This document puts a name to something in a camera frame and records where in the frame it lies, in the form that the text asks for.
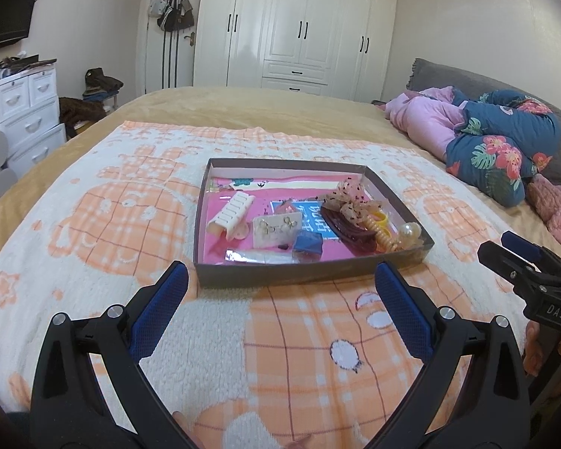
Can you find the dotted bow hair clip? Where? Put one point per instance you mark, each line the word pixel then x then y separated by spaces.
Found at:
pixel 355 199

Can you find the white comb hair clip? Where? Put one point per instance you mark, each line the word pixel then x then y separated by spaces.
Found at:
pixel 231 213

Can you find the blue item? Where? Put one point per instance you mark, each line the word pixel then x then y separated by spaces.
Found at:
pixel 307 245

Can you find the blue floral quilt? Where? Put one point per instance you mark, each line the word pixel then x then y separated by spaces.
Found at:
pixel 495 149

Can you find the yellow bed sheet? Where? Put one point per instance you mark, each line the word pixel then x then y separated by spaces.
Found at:
pixel 262 105

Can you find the white wardrobe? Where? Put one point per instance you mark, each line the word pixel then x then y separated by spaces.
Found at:
pixel 299 23

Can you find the white drawer cabinet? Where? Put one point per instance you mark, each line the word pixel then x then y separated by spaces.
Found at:
pixel 28 112

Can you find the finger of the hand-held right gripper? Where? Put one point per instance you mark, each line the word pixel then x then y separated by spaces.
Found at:
pixel 502 257
pixel 521 243

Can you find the brown clothes heap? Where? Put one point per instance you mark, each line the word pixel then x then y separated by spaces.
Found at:
pixel 79 112

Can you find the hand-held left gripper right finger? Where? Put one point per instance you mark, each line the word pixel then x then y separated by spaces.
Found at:
pixel 404 311

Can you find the white earring card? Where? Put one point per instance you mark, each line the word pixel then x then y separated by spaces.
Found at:
pixel 276 230

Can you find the white door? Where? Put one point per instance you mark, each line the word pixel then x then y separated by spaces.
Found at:
pixel 152 65

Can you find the pile of folded clothes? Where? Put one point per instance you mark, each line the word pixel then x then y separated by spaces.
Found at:
pixel 103 84

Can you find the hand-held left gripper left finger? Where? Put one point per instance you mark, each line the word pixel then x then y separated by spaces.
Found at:
pixel 161 308

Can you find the dark red hair clip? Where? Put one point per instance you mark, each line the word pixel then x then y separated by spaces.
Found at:
pixel 346 231

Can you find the hanging bags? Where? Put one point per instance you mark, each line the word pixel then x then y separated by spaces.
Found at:
pixel 173 11

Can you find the person's right hand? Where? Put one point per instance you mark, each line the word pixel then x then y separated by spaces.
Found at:
pixel 533 351

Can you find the shallow cardboard box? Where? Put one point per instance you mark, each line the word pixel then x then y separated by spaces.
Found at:
pixel 243 273

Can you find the pink book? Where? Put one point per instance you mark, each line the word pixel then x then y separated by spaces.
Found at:
pixel 271 196

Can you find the pink jacket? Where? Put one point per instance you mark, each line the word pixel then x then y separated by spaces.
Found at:
pixel 425 119

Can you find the grey headboard cushion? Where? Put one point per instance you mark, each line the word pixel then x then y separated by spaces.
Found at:
pixel 444 75

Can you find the clutter on drawer cabinet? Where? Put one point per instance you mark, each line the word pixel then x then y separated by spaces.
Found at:
pixel 18 64

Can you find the orange and white blanket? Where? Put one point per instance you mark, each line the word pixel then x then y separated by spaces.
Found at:
pixel 121 224

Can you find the pink knitted cloth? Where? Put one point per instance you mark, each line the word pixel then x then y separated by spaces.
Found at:
pixel 556 206

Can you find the large pearl bead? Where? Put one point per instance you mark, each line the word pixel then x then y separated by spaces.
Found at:
pixel 412 235

